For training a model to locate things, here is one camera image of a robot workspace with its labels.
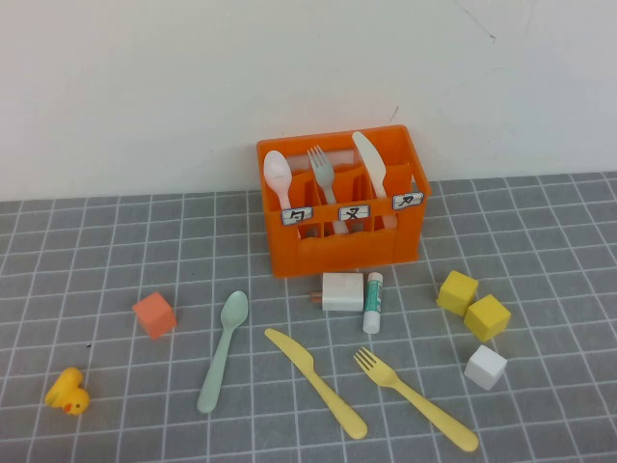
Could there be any orange cube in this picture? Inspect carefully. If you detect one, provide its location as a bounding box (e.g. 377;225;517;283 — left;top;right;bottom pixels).
131;290;178;340

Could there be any yellow cube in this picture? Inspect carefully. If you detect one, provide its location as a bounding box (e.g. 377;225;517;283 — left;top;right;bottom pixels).
463;293;512;343
436;269;480;317

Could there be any white plastic spoon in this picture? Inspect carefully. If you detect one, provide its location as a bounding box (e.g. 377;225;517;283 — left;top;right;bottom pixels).
262;150;315;241

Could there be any white paper label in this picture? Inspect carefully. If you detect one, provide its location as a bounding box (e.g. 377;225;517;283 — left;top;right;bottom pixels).
392;192;425;211
281;206;314;227
337;204;371;222

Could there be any yellow rubber duck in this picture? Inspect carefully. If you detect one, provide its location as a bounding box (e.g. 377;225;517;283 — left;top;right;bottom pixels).
44;367;91;417

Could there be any grey plastic fork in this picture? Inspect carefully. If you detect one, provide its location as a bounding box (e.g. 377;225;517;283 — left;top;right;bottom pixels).
307;145;349;236

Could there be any white green glue stick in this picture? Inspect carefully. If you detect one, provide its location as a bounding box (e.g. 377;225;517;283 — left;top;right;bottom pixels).
362;271;385;335

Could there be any yellow plastic knife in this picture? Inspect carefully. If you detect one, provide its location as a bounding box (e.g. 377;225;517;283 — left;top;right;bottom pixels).
264;328;368;441

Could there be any pale green plastic spoon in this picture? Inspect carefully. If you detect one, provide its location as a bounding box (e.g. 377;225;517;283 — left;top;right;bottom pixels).
196;289;250;414

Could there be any orange plastic cutlery holder crate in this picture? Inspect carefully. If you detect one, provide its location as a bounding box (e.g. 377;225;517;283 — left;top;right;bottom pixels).
255;123;432;280

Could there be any yellow plastic fork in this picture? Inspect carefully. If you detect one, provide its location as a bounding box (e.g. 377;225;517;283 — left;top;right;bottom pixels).
353;346;479;453

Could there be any white charger plug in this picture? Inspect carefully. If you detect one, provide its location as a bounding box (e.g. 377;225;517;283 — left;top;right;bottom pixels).
309;272;364;313

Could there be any cream plastic knife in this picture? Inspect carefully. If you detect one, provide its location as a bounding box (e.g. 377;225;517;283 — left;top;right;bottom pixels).
351;130;400;231

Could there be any white cube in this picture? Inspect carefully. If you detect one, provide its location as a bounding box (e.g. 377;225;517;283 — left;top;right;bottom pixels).
464;343;508;392

